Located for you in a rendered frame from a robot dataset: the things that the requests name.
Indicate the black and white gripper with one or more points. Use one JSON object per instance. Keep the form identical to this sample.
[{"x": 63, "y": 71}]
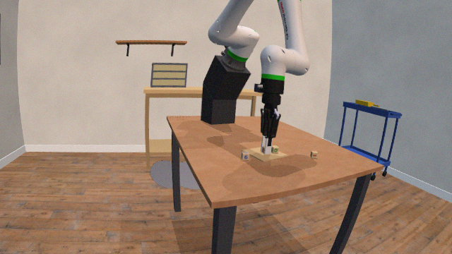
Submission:
[{"x": 269, "y": 114}]

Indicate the tan square mat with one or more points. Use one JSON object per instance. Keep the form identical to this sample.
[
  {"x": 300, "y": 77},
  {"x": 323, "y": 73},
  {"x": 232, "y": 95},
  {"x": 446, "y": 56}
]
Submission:
[{"x": 256, "y": 152}]

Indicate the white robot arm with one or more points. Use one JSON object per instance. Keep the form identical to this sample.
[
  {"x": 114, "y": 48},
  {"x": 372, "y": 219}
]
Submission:
[{"x": 240, "y": 41}]

